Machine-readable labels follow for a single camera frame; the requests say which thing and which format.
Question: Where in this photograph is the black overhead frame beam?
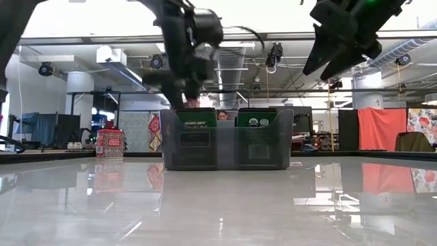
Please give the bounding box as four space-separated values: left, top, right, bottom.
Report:
18 29 437 47

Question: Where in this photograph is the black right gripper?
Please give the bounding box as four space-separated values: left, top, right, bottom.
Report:
302 0 407 82

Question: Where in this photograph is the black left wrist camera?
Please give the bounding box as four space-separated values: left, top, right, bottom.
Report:
191 8 225 49

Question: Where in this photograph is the white column with numeral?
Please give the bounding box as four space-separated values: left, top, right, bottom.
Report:
352 70 384 110

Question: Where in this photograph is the black partition panel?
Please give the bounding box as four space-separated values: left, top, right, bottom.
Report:
337 109 359 152

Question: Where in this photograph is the olive chair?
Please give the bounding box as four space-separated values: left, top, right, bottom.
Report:
395 131 436 153

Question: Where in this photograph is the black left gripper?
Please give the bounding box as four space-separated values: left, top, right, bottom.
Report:
153 0 214 110

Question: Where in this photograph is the plain white column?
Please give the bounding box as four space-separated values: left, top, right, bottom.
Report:
66 71 96 131

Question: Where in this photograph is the colourful patterned cloth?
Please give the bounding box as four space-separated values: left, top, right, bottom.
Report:
147 114 163 153

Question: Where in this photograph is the grey round ventilation duct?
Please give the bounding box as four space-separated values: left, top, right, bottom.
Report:
210 47 247 109

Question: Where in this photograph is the black table frame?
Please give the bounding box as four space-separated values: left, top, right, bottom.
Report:
0 149 437 164

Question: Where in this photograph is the orange cloth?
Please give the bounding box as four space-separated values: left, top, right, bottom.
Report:
357 107 408 152

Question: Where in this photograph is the silver flexible insulated duct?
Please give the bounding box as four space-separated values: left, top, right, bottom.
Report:
367 18 437 68

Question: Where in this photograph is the yellow hanging cord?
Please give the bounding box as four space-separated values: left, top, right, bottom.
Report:
326 80 335 152

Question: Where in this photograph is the green spice tin black lid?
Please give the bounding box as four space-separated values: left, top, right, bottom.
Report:
236 107 279 169
175 108 218 169

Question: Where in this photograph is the grey translucent plastic bin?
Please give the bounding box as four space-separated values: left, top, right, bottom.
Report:
159 108 294 172

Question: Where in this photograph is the white floral cloth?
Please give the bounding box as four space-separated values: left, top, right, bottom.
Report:
407 108 437 144

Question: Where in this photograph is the black ceiling camera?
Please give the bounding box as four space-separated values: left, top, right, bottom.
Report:
266 42 284 74
38 61 55 77
150 54 164 70
395 53 412 66

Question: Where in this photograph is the grey patterned partition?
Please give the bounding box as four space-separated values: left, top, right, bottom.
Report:
118 111 152 153

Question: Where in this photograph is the blue cloth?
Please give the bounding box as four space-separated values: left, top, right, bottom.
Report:
20 112 58 148

